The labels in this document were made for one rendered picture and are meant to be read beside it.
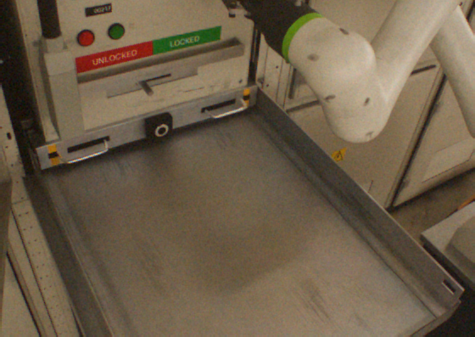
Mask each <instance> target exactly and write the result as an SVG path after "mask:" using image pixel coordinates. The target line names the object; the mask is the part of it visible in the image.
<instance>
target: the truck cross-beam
mask: <svg viewBox="0 0 475 337"><path fill-rule="evenodd" d="M248 88H250V91H249V94H248V95H245V96H243V99H244V101H249V103H248V106H247V107H249V106H251V105H254V104H255V101H256V94H257V89H258V85H257V84H256V83H255V82H254V80H253V79H252V78H251V77H249V76H248V80H247V85H243V86H241V87H236V88H233V89H229V90H227V91H224V92H220V93H213V94H211V95H207V96H204V97H202V98H196V99H194V100H191V101H187V102H185V103H179V104H174V105H171V106H169V107H165V108H162V109H160V110H155V111H152V112H148V113H143V114H140V115H135V116H133V117H130V118H126V119H124V120H121V121H117V122H113V123H108V124H104V125H102V126H98V127H94V128H92V129H89V130H85V132H86V133H85V135H84V136H80V137H78V138H74V139H71V140H69V141H65V142H66V145H67V149H68V156H69V160H72V159H74V158H77V157H80V156H83V155H88V154H91V153H95V152H97V151H99V150H102V149H104V145H103V139H104V138H105V139H106V140H107V142H108V145H109V148H112V147H117V146H120V145H123V144H125V143H129V142H132V141H135V140H138V139H140V138H145V137H146V136H145V119H147V118H150V117H153V116H156V115H161V114H163V113H166V112H169V113H170V114H171V116H172V117H173V129H174V128H176V127H182V126H185V125H189V124H192V123H194V122H197V121H201V120H204V119H207V118H211V117H210V116H209V115H207V114H206V113H205V112H204V111H203V109H207V110H208V111H210V113H211V114H213V115H219V114H222V113H226V112H228V111H231V110H234V109H235V102H236V93H237V92H239V91H242V90H245V89H248ZM31 141H32V144H33V148H34V150H35V151H36V155H37V157H36V158H37V163H38V164H39V166H40V168H41V169H46V168H48V167H51V166H53V165H52V162H51V159H52V158H56V157H58V152H57V151H55V152H52V153H50V154H49V152H48V146H51V145H53V144H56V143H61V142H63V141H60V140H59V138H57V139H54V140H52V141H48V142H46V140H45V138H44V136H43V134H42V132H39V133H35V134H32V135H31Z"/></svg>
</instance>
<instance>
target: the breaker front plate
mask: <svg viewBox="0 0 475 337"><path fill-rule="evenodd" d="M36 1H37V0H18V4H19V7H20V16H21V19H22V22H23V28H24V32H25V40H26V43H27V47H28V54H29V56H30V60H31V68H32V71H33V75H34V76H33V77H34V81H35V84H36V93H37V96H38V100H39V103H40V109H41V112H42V118H43V121H44V122H43V125H44V128H45V132H46V135H47V141H52V140H54V139H57V138H59V135H58V134H57V133H56V131H55V129H54V127H53V123H52V122H51V121H50V116H49V110H48V104H47V100H46V93H45V90H44V86H43V83H42V73H41V71H40V64H39V53H38V47H39V46H40V45H42V39H41V34H42V30H41V22H40V19H39V14H38V13H39V9H38V7H37V2H36ZM56 3H57V6H58V16H59V23H60V31H62V32H63V36H64V42H65V43H66V44H67V46H68V48H69V50H70V52H71V58H72V61H73V64H74V66H75V71H76V76H77V81H78V83H84V82H88V81H93V80H97V79H100V78H103V77H106V76H112V75H115V74H119V73H122V72H126V71H129V70H135V69H141V68H145V67H149V66H151V65H157V64H161V63H164V62H168V61H172V60H174V59H180V58H186V57H191V56H194V55H197V54H201V53H207V52H210V51H214V50H217V49H223V48H229V47H233V44H234V37H237V38H238V39H239V40H240V41H241V42H244V44H245V54H244V56H238V57H236V58H232V59H227V60H223V61H221V62H217V63H211V64H207V65H202V66H199V67H195V68H192V69H188V70H183V71H179V72H173V73H170V75H169V76H164V77H160V78H157V79H154V80H151V81H146V82H147V83H148V85H149V87H150V88H151V89H153V91H154V95H153V96H151V97H149V96H148V95H147V94H146V92H145V91H144V90H143V89H142V88H141V86H139V85H137V84H136V83H132V84H127V85H124V86H120V87H115V88H112V89H109V90H106V91H102V92H99V93H94V94H90V95H87V96H84V97H80V99H81V112H82V117H83V122H84V127H85V130H89V129H92V128H94V127H98V126H102V125H104V124H108V123H113V122H117V121H121V120H124V119H126V118H130V117H133V116H135V115H140V114H143V113H148V112H152V111H155V110H160V109H162V108H165V107H169V106H171V105H174V104H179V103H185V102H187V101H191V100H194V99H196V98H202V97H204V96H207V95H211V94H213V93H220V92H224V91H227V90H229V89H233V88H236V87H241V86H243V85H246V80H247V73H248V66H249V53H250V46H251V39H252V25H253V21H252V20H249V19H247V18H245V17H244V14H238V15H236V17H234V18H230V17H229V11H228V9H227V8H226V6H225V5H224V4H223V2H222V1H221V0H57V2H56ZM108 3H111V4H112V12H110V13H106V14H97V15H93V16H89V17H86V13H85V8H90V7H95V6H99V5H104V4H108ZM114 23H120V24H122V25H123V26H124V28H125V33H124V35H123V37H122V38H121V39H115V40H112V39H110V38H109V35H108V29H109V28H110V26H111V25H112V24H114ZM217 26H221V39H220V41H216V42H207V43H203V44H199V45H196V46H192V47H189V48H182V49H179V50H175V51H172V52H166V53H159V54H155V55H151V56H148V57H144V58H141V59H135V60H132V61H128V62H125V63H121V64H117V65H110V66H104V67H101V68H97V69H95V70H89V71H85V72H82V73H78V74H77V70H76V65H75V62H76V61H75V59H76V58H80V57H83V56H87V55H91V54H95V53H101V52H105V51H108V50H112V49H116V48H122V47H125V46H130V45H133V44H137V43H140V42H148V41H154V40H159V39H162V38H167V37H173V36H176V35H181V34H183V33H188V32H191V31H201V30H205V29H209V28H213V27H217ZM82 30H90V31H92V32H93V33H94V36H95V40H94V42H93V43H92V44H90V46H86V47H84V46H82V45H79V42H78V41H77V39H76V38H77V35H78V34H79V33H80V32H81V31H82Z"/></svg>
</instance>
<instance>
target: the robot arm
mask: <svg viewBox="0 0 475 337"><path fill-rule="evenodd" d="M221 1H222V2H223V4H224V5H225V6H226V8H227V9H228V11H229V17H230V18H234V17H236V15H238V14H244V17H245V18H247V19H249V20H252V21H253V22H254V24H255V26H256V28H257V30H259V31H260V33H261V34H262V35H263V36H264V38H265V42H266V43H267V44H268V45H269V47H270V48H271V49H272V50H275V51H276V52H277V54H279V55H280V56H281V57H283V58H284V59H285V64H287V65H292V66H293V67H294V68H295V69H296V70H297V71H298V72H299V73H300V74H301V75H302V77H303V78H304V79H305V81H306V82H307V84H308V85H309V87H310V89H311V91H312V92H313V93H314V94H315V96H316V97H317V98H318V100H319V104H320V105H321V107H322V110H323V113H324V115H325V117H326V121H327V124H328V128H329V129H330V130H331V131H332V133H333V134H334V135H335V136H336V137H337V138H340V139H342V140H343V141H345V142H348V143H364V142H368V141H369V140H371V139H374V138H375V137H376V136H377V135H378V134H379V133H380V132H381V131H382V130H383V129H384V127H385V126H386V122H387V120H388V118H389V116H390V114H391V111H392V109H393V107H394V105H395V102H396V100H397V98H398V97H399V95H400V92H401V90H402V89H403V87H404V85H405V83H406V81H407V80H408V78H409V75H410V74H411V72H412V70H413V68H414V67H415V66H416V63H417V61H418V60H419V59H420V58H421V56H422V54H423V52H425V51H424V50H425V49H426V47H428V45H429V47H430V48H431V49H432V50H433V53H434V55H435V57H436V59H437V60H438V61H439V63H440V65H441V68H442V70H443V72H444V73H445V75H446V77H447V80H448V82H449V84H450V86H451V87H452V90H453V93H454V95H455V98H456V99H457V102H458V105H459V107H460V109H461V113H462V114H463V117H464V121H465V123H466V125H467V129H468V131H469V133H470V135H471V136H472V137H473V138H474V139H475V35H474V34H473V33H472V30H471V28H470V25H469V24H468V22H467V20H466V18H465V17H464V15H463V12H462V11H461V8H460V5H459V4H460V2H461V1H462V0H395V1H396V2H395V3H394V5H393V7H392V9H391V10H390V12H389V13H388V17H387V18H386V19H385V21H384V22H383V24H382V26H381V27H380V28H379V29H380V30H379V31H378V32H377V34H376V35H375V37H374V38H373V39H372V41H371V43H369V42H368V41H367V40H366V39H365V38H364V37H363V36H362V35H359V34H358V33H357V32H354V31H351V30H348V29H345V28H344V27H342V26H339V25H335V24H334V23H333V22H331V21H330V20H329V19H327V18H324V17H323V15H321V14H319V13H318V12H316V11H315V10H314V9H313V8H311V7H309V6H308V4H305V3H303V2H301V1H300V0H221ZM239 4H240V5H241V6H240V5H239Z"/></svg>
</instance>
